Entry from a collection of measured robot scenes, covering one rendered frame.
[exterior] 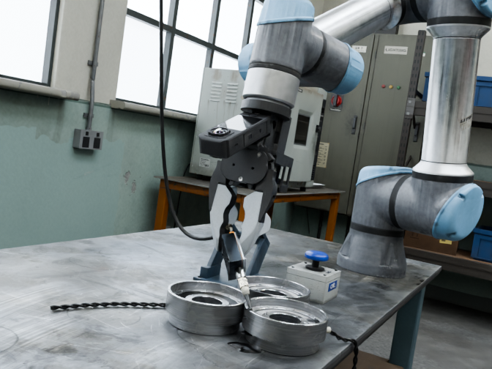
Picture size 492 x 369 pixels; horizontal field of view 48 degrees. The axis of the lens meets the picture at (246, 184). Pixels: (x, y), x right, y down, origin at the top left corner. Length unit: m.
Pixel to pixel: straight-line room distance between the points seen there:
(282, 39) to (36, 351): 0.49
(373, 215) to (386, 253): 0.09
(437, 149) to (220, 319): 0.60
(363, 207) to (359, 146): 3.42
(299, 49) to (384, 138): 3.80
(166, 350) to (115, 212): 2.37
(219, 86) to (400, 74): 1.85
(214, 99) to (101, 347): 2.65
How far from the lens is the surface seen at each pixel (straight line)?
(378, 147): 4.57
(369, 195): 1.20
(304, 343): 0.67
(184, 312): 0.69
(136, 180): 3.07
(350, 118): 4.65
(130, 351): 0.63
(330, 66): 0.83
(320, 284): 0.91
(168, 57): 3.27
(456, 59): 1.12
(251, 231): 0.74
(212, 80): 3.23
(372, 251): 1.20
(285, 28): 0.78
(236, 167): 0.75
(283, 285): 0.86
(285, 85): 0.76
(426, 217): 1.12
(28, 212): 2.59
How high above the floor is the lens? 1.04
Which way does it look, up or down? 4 degrees down
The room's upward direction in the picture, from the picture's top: 8 degrees clockwise
